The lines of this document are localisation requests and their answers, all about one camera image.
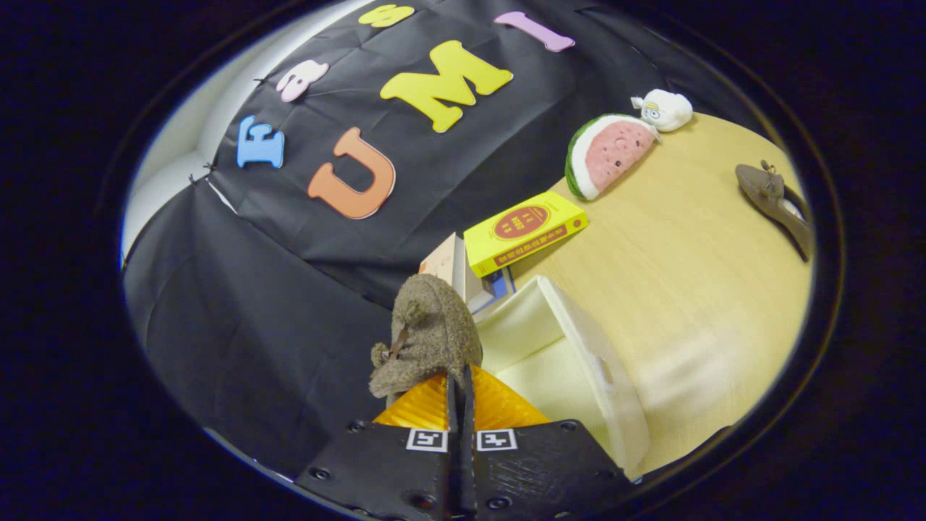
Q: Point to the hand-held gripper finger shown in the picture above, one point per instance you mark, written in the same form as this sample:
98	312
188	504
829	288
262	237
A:
453	416
469	416

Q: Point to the brown fuzzy shoe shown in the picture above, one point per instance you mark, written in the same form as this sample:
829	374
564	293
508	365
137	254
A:
434	325
767	192

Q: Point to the beige fabric storage box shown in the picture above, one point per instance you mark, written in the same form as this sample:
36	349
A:
557	362

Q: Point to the blue book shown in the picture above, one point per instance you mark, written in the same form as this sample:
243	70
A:
498	286

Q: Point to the yellow book with red label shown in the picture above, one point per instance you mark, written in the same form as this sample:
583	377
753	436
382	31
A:
524	228

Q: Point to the watermelon slice plush toy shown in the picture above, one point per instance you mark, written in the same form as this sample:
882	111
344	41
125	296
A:
611	155

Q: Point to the small white plush toy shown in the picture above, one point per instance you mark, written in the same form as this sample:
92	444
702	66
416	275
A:
665	108

